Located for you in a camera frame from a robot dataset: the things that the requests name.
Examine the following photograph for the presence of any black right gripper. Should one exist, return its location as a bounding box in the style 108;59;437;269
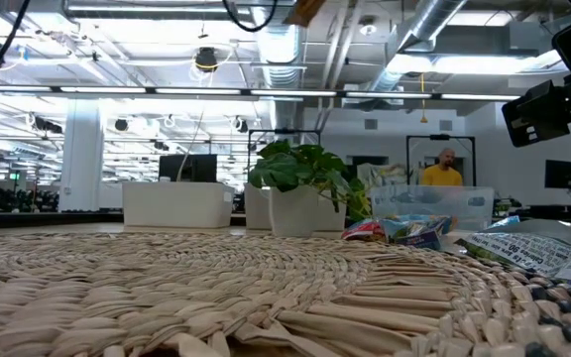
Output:
501;68;571;149

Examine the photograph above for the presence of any white blue wrapper granola bar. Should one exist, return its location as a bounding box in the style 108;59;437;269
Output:
483;219;571;252

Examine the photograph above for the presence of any silver printed wrapper granola bar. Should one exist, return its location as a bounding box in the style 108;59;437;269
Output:
455;230;571;301

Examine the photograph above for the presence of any red wrapper granola bar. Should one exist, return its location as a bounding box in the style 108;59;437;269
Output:
341;219;389;243

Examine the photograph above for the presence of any person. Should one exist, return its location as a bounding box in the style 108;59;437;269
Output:
420;147;465;187

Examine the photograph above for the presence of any clear plastic bin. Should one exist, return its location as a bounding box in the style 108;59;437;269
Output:
370;184;496;232

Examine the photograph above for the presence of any green artificial leafy plant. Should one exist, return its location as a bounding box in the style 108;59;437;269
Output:
247;139;374;222

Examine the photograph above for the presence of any white plant pot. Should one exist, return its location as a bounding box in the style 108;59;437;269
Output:
268;184;319;239

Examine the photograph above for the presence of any round woven straw placemat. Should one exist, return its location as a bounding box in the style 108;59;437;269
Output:
0;231;571;357

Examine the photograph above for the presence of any silver ventilation duct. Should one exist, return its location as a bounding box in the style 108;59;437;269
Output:
368;0;469;93

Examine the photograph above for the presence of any black looped cable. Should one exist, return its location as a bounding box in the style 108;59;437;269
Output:
221;0;280;34

